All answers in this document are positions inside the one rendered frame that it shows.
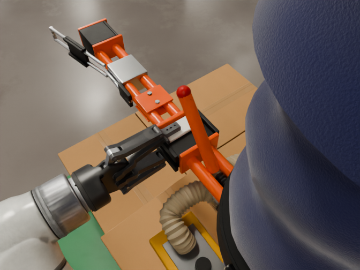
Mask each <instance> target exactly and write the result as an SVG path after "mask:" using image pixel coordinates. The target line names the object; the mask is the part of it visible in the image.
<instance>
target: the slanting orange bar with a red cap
mask: <svg viewBox="0 0 360 270"><path fill-rule="evenodd" d="M176 94H177V97H178V99H179V101H180V103H181V106H182V108H183V111H184V113H185V116H186V119H187V122H188V124H189V126H190V129H191V131H192V134H193V136H194V139H195V141H196V144H197V146H198V149H199V152H200V154H201V157H202V159H203V162H204V164H205V167H206V169H207V170H208V171H209V172H210V173H211V174H214V173H216V172H218V171H219V170H220V167H219V164H218V162H217V159H216V157H215V154H214V151H213V149H212V146H211V143H210V141H209V138H208V135H207V133H206V130H205V128H204V125H203V122H202V120H201V117H200V115H199V111H198V109H197V106H196V104H195V101H194V99H193V96H192V93H191V90H190V88H189V87H188V86H185V85H182V86H180V87H179V88H178V89H177V91H176Z"/></svg>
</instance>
